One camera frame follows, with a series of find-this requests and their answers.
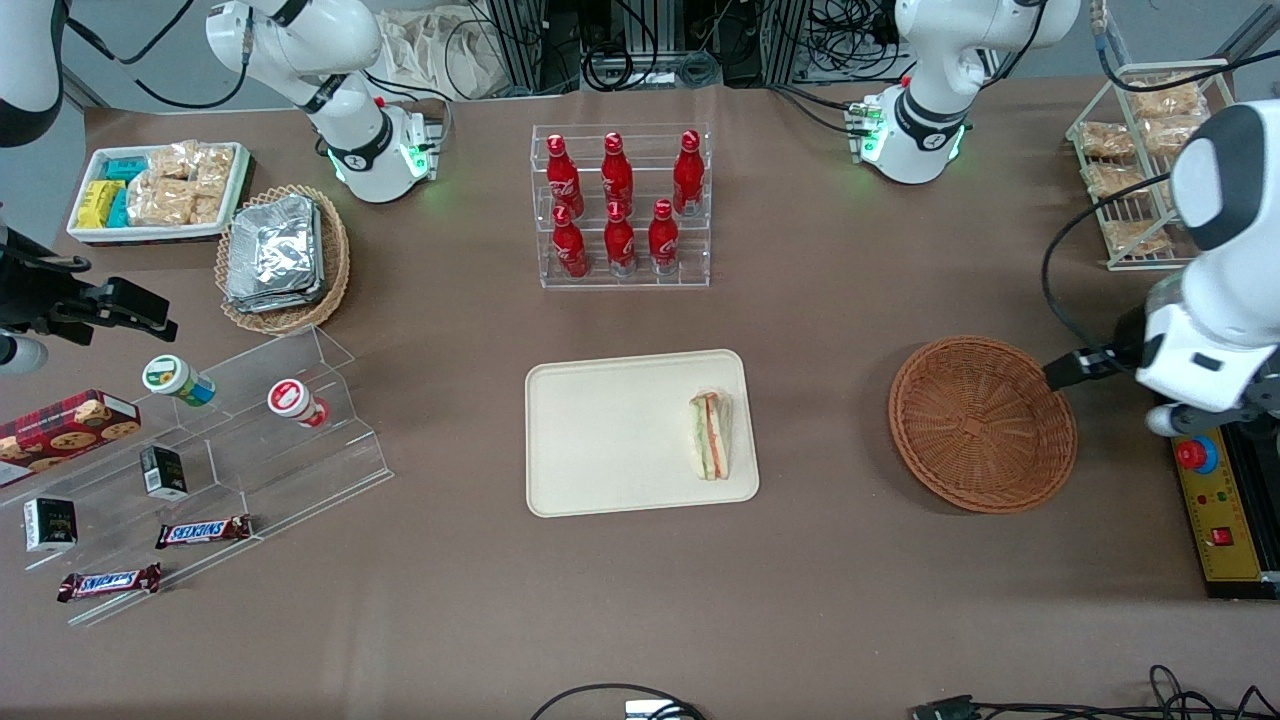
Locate cream plastic tray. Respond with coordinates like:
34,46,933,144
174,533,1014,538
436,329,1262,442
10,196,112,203
524,347,762,520

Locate red lid cup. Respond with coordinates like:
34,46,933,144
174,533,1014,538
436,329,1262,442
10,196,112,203
266,377,332,431

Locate triangle sandwich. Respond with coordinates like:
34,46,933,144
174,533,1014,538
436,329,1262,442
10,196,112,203
687,390,735,483

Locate white wire rack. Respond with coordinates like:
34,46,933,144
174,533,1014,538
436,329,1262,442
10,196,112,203
1064,57,1242,274

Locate black looped cable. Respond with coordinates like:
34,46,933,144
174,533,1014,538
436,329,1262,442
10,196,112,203
529,682,707,720

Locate black metal rail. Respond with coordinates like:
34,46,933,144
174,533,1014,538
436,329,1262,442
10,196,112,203
1224,420,1280,601

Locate light wicker basket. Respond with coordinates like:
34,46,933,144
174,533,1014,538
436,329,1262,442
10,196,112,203
214,183,353,337

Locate aluminium frame post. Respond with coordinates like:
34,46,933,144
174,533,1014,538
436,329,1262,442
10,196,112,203
484,0,547,97
759,0,813,87

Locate white cloth bag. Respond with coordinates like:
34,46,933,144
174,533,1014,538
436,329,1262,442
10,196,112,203
378,8,503,102

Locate bagged fried snack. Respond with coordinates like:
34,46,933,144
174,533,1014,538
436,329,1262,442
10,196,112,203
1127,77,1207,120
1084,162,1147,199
1139,117,1209,157
1101,219,1172,257
1077,121,1137,160

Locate black tangled cables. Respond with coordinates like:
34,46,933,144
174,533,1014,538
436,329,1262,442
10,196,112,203
974,664,1280,720

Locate clear acrylic bottle rack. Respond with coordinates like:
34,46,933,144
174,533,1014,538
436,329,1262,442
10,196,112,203
530,122,713,292

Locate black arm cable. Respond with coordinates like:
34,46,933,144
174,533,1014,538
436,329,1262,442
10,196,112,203
64,0,253,111

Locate yellow snack pack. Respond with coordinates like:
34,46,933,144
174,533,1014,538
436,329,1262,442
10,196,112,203
76,179,127,230

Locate yellow emergency stop box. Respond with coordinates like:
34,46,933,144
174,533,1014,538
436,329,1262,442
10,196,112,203
1169,430,1280,601

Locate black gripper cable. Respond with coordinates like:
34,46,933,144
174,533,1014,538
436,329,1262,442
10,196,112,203
1040,170,1173,353

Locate red plaid cookie box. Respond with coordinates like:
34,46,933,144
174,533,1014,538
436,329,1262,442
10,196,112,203
0,388,143,490

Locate red cola bottle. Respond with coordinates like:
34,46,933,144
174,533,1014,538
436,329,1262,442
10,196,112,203
647,198,682,277
551,205,590,281
603,200,638,278
671,129,706,218
545,133,585,220
600,131,636,217

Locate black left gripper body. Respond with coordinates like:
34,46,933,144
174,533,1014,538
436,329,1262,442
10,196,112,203
1108,300,1169,375

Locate silver foil packet stack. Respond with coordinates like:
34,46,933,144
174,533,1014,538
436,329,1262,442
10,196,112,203
225,193,327,316

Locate small black box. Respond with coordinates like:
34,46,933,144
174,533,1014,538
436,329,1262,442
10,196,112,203
138,445,190,502
22,496,79,555

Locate clear acrylic step shelf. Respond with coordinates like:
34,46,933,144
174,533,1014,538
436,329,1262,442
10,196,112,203
0,322,396,630

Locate green lid cup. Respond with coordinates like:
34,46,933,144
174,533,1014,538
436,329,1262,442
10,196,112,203
140,353,218,409

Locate Snickers chocolate bar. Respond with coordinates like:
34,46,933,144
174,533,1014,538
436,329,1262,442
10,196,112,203
56,562,164,604
154,513,254,551

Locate brown wicker basket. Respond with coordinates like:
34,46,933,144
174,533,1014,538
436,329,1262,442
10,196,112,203
887,334,1080,516

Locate white rectangular snack tray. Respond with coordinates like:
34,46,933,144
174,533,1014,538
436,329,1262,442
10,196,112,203
65,141,253,247

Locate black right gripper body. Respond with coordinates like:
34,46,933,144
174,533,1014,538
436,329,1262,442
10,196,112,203
0,205,99,347

